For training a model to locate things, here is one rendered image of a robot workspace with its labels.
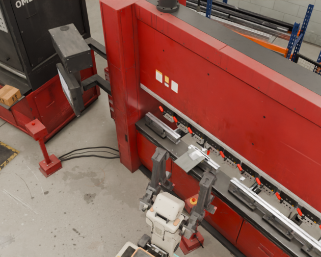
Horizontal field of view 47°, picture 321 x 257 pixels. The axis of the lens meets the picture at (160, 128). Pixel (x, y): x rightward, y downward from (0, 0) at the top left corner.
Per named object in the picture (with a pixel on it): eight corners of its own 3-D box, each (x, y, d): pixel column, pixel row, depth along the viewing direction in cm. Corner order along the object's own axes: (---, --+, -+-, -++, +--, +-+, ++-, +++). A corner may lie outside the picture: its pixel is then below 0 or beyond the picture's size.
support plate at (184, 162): (174, 161, 362) (174, 161, 361) (192, 148, 374) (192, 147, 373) (186, 173, 353) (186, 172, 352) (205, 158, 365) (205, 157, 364)
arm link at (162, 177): (154, 150, 291) (165, 156, 287) (158, 145, 294) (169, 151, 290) (155, 181, 322) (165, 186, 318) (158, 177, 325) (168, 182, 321)
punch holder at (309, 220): (296, 216, 300) (302, 206, 288) (302, 210, 304) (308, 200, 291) (313, 229, 292) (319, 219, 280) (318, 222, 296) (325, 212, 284)
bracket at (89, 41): (72, 51, 380) (71, 45, 375) (91, 42, 391) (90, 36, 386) (95, 68, 360) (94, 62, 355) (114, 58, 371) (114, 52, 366)
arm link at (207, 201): (202, 174, 274) (214, 181, 270) (205, 169, 278) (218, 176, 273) (197, 205, 306) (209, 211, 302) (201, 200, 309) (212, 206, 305)
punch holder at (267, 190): (257, 186, 320) (260, 175, 307) (262, 181, 323) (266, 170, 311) (271, 197, 312) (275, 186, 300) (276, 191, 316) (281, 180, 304)
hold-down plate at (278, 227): (261, 218, 332) (262, 216, 330) (265, 214, 334) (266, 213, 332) (290, 241, 317) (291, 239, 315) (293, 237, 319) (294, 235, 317)
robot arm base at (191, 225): (181, 225, 291) (194, 233, 286) (186, 216, 291) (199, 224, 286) (184, 225, 299) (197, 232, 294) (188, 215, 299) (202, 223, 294)
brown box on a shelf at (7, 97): (-10, 100, 424) (-13, 92, 415) (8, 87, 439) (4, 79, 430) (7, 109, 413) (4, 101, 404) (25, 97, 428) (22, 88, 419)
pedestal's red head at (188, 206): (184, 206, 365) (184, 196, 352) (197, 199, 370) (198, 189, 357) (194, 222, 353) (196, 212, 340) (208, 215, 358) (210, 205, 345)
